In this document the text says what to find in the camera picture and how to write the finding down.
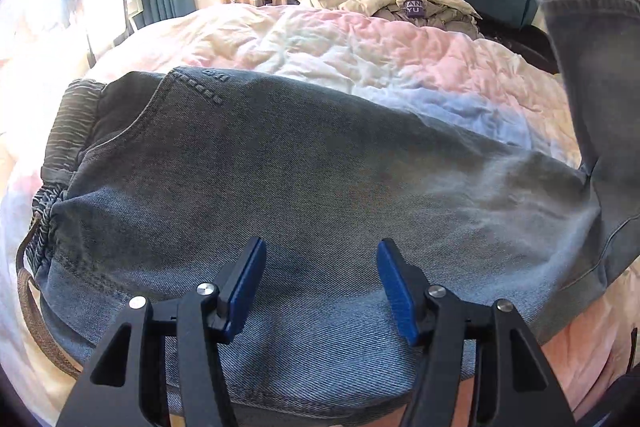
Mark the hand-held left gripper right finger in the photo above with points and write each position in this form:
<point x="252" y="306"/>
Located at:
<point x="397" y="292"/>

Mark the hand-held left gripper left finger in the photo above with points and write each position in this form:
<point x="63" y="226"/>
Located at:
<point x="245" y="292"/>

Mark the blue denim jeans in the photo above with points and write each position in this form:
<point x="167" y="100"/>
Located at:
<point x="300" y="177"/>

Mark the pastel pink white quilt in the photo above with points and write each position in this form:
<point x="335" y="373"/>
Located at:
<point x="350" y="42"/>

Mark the dark furniture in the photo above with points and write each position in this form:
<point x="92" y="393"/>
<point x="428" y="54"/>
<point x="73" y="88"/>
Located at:
<point x="530" y="47"/>

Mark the grey garment with purple label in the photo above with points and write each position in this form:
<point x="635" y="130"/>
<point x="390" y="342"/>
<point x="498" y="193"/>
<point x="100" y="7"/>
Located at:
<point x="412" y="9"/>

